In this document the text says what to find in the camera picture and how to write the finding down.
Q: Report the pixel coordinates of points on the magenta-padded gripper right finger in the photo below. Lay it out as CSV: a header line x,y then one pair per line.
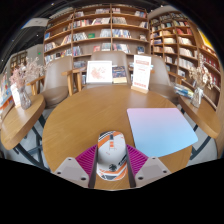
x,y
138,161

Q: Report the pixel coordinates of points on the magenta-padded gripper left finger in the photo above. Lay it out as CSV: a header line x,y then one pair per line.
x,y
85,161

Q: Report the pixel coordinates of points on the white and orange computer mouse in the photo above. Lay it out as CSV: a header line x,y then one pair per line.
x,y
111,153

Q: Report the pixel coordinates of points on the pink and blue mouse pad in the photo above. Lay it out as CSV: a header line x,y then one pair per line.
x,y
161,130

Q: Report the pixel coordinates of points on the round wooden side table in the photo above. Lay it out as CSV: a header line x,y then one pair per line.
x,y
201,116
21,120

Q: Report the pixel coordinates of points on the stack of books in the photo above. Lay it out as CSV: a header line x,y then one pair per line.
x,y
183,90

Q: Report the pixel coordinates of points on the glass vase with dried flowers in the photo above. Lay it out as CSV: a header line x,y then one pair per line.
x,y
196,98
24,98

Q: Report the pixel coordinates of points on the beige chair with wooden arms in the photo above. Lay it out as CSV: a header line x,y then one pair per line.
x,y
160,76
56,80
106,55

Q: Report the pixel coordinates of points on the dark cover book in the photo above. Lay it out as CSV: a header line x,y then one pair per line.
x,y
119,74

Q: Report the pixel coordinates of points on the white sign on wooden base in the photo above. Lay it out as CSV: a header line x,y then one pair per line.
x,y
141,71

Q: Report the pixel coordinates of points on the white framed picture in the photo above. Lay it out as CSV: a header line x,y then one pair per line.
x,y
99,71

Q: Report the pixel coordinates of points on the small white table sign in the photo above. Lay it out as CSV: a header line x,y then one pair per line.
x,y
15,95

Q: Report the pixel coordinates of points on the distant wooden bookshelf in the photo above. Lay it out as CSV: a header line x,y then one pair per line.
x,y
18,60

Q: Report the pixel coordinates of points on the tall wooden bookshelf unit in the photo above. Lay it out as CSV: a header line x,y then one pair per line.
x,y
183,43

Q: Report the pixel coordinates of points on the wide wooden bookshelf unit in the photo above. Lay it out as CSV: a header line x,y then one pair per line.
x,y
96,30

